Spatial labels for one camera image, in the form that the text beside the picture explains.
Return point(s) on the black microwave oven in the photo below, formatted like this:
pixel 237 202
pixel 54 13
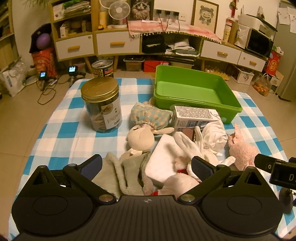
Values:
pixel 258 43

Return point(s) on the black box on shelf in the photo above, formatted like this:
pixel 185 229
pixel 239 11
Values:
pixel 153 44

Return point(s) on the pink table runner cloth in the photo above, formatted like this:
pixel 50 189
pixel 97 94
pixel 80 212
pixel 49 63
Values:
pixel 142 27

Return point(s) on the metal tin can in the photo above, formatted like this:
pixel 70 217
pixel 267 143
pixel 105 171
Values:
pixel 102 68

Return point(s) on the bag of oranges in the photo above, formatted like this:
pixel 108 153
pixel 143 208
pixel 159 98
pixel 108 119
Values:
pixel 262 84

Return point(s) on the egg tray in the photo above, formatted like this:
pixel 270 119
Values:
pixel 217 71

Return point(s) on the white foam sponge block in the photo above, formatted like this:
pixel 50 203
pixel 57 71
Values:
pixel 161 163

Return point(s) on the blue white milk carton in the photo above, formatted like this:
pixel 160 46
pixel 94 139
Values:
pixel 190 117

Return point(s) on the grey plush toy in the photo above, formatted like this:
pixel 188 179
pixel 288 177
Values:
pixel 125 176

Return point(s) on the silver refrigerator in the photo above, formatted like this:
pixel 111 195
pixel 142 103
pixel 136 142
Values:
pixel 286 41

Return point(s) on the pink plush toy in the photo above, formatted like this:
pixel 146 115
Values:
pixel 243 152

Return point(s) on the green plastic bin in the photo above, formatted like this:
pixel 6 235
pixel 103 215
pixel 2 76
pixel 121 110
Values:
pixel 188 87

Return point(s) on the cat picture frame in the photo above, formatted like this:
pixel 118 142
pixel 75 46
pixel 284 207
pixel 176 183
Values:
pixel 141 10

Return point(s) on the red storage box under cabinet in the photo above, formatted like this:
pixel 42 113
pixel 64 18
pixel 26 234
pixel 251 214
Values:
pixel 150 65

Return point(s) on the beige bunny doll blue dress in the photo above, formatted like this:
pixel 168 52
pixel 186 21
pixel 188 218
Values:
pixel 147 121

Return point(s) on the cartoon girl picture frame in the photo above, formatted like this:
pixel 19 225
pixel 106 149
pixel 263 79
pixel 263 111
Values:
pixel 205 15

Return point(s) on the white desk fan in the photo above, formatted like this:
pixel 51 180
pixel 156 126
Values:
pixel 119 11
pixel 106 3

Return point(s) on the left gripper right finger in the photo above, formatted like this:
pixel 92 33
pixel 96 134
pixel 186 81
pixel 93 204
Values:
pixel 211 176

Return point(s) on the white cutout storage box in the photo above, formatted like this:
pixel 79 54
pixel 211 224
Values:
pixel 241 76

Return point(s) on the gold lid cookie jar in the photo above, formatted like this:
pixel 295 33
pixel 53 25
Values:
pixel 102 102

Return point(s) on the red gift box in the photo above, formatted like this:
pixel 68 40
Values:
pixel 44 60

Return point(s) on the wooden tv cabinet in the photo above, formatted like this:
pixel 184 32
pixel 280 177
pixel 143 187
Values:
pixel 113 42

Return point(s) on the blue white checkered cloth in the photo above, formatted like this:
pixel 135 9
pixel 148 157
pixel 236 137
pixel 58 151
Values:
pixel 68 136

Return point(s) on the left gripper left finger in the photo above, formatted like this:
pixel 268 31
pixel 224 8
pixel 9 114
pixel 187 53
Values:
pixel 82 176

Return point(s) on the purple ball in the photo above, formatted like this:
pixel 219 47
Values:
pixel 43 41

